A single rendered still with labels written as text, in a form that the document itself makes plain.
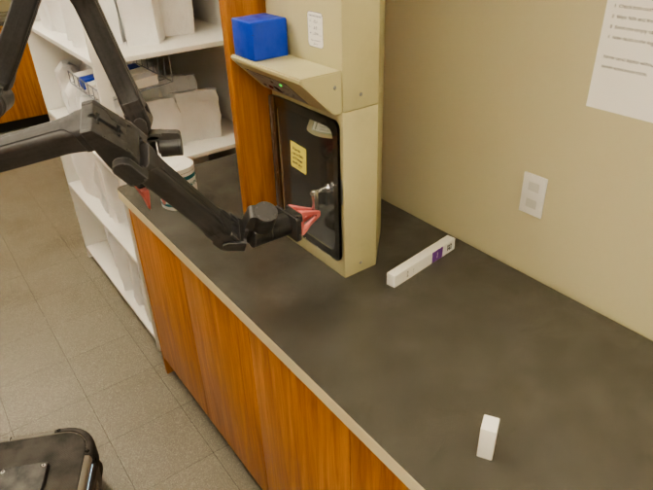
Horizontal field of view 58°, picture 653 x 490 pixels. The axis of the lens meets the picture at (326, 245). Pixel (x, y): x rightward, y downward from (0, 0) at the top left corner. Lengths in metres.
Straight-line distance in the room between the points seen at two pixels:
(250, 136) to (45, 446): 1.31
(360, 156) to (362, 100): 0.14
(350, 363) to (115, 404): 1.58
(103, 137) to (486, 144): 1.03
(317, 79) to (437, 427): 0.78
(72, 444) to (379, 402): 1.33
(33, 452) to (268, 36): 1.61
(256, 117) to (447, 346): 0.83
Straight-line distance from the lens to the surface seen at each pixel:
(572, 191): 1.57
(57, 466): 2.28
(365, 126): 1.47
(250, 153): 1.75
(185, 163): 2.05
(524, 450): 1.23
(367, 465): 1.36
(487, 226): 1.78
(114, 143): 1.12
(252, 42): 1.49
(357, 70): 1.41
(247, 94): 1.69
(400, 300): 1.54
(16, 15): 1.66
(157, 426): 2.61
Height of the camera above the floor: 1.86
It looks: 31 degrees down
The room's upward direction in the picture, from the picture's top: 2 degrees counter-clockwise
